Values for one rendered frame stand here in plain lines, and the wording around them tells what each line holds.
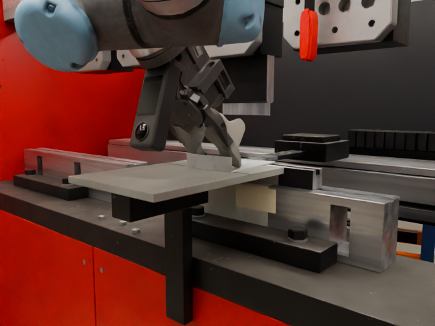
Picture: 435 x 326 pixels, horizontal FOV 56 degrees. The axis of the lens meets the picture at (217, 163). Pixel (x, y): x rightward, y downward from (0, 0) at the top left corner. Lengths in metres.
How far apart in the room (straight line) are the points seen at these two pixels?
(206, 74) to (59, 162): 0.68
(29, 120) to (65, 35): 1.02
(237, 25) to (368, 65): 0.82
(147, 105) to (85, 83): 0.97
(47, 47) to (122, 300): 0.51
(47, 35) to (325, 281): 0.42
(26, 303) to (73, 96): 0.68
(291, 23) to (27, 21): 0.35
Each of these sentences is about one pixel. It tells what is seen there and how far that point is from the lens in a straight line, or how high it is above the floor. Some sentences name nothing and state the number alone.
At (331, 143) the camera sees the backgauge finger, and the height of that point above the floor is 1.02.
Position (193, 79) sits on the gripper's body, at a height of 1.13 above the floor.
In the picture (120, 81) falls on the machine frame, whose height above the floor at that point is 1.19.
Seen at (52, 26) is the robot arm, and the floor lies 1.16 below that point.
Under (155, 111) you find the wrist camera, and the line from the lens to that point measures 0.52.
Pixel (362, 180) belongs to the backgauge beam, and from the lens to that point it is 0.86.
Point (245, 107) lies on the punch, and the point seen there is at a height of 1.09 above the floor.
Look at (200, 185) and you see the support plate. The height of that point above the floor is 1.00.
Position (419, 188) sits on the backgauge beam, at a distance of 0.82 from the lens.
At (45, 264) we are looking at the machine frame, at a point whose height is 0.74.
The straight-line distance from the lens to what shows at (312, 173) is 0.63.
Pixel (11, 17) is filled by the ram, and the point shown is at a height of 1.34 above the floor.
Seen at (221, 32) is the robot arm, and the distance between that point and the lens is 0.35.
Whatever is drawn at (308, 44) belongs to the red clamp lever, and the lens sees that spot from 0.56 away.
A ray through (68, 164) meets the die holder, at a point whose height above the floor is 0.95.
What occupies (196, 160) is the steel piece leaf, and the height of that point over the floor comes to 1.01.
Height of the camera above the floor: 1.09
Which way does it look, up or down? 8 degrees down
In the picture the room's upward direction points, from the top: straight up
